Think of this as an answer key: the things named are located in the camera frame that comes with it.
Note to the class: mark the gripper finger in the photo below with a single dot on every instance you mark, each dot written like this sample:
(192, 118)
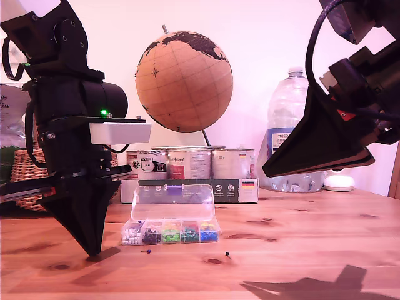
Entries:
(343, 165)
(72, 212)
(318, 140)
(101, 200)

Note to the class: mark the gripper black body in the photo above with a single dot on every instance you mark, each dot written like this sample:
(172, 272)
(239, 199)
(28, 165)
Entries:
(68, 150)

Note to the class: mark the blue-headed pin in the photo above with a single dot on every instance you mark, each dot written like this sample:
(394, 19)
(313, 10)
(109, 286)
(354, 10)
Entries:
(149, 251)

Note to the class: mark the black-headed pin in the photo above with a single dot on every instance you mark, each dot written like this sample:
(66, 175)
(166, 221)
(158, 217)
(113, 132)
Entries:
(227, 253)

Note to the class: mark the large clear water bottle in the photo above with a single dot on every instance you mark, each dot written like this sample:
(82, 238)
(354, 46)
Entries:
(287, 106)

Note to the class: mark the silver green pet food bag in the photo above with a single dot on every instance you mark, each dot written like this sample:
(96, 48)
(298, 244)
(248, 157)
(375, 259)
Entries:
(11, 118)

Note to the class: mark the clear plastic pin organizer box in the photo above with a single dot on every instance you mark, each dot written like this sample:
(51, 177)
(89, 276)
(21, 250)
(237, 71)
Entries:
(168, 234)

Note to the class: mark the cardboard tray with German flag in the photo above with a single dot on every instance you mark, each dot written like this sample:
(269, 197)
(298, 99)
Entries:
(231, 190)

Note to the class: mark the cork globe on metal stand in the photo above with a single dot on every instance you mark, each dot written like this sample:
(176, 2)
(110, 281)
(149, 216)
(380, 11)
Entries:
(187, 87)

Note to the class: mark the small white round camera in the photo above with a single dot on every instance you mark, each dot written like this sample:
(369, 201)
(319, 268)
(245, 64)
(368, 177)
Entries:
(339, 183)

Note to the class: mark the gripper white camera box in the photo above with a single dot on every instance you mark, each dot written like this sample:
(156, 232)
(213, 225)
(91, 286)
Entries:
(118, 132)

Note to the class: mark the gripper grey camera box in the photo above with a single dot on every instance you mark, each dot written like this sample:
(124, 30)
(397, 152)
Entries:
(347, 25)

